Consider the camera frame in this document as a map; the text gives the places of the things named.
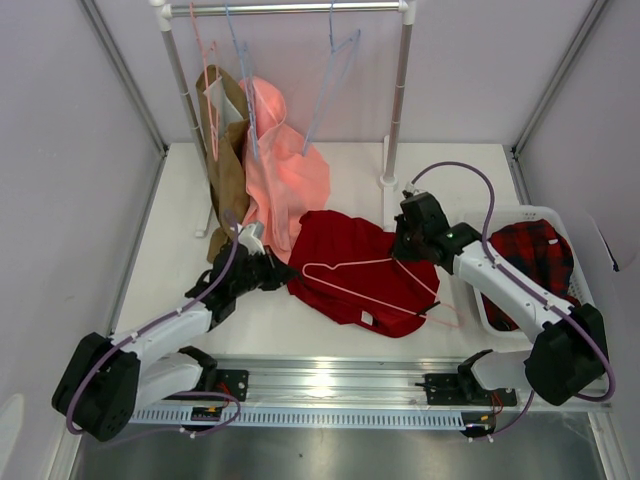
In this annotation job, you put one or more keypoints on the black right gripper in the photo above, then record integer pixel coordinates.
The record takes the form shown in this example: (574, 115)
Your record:
(406, 243)

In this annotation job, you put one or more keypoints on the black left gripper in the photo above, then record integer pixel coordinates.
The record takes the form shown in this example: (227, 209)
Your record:
(276, 273)

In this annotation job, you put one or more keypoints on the pink wire hanger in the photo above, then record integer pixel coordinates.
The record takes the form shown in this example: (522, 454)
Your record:
(207, 51)
(422, 314)

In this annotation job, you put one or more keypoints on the red skirt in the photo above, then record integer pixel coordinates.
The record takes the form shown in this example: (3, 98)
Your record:
(331, 237)

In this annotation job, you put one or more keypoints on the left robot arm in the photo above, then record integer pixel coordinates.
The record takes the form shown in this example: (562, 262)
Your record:
(108, 379)

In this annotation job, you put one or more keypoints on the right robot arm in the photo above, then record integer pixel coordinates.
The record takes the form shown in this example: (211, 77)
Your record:
(568, 343)

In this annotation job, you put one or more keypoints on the white laundry basket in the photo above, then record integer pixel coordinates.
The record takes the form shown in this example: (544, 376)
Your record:
(492, 319)

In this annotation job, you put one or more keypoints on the salmon pink garment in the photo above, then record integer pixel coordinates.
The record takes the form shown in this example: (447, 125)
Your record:
(284, 180)

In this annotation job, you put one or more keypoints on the red plaid shirt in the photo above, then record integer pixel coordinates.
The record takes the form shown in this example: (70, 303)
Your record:
(537, 250)

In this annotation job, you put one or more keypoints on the brown garment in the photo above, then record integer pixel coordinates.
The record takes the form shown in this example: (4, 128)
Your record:
(225, 134)

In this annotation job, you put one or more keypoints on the metal clothes rack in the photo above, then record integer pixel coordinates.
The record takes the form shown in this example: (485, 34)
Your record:
(388, 182)

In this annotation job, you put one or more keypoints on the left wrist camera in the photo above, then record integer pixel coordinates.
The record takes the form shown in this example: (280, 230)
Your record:
(250, 236)

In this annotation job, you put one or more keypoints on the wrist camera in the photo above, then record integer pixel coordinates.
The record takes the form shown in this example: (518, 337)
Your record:
(250, 236)
(411, 190)

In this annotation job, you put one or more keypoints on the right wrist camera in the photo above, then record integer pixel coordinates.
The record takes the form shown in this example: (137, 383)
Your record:
(411, 190)

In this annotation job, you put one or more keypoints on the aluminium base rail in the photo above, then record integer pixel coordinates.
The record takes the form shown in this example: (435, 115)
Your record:
(330, 382)

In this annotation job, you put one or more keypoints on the white slotted cable duct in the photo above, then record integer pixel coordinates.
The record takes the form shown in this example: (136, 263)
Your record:
(412, 419)

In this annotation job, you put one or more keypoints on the blue wire hanger right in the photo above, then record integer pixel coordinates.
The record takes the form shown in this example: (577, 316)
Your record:
(342, 52)

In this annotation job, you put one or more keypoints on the blue wire hanger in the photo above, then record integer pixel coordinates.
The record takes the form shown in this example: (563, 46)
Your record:
(243, 54)
(342, 52)

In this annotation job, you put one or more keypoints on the blue wire hanger left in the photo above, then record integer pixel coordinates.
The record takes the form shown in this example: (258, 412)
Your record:
(243, 54)

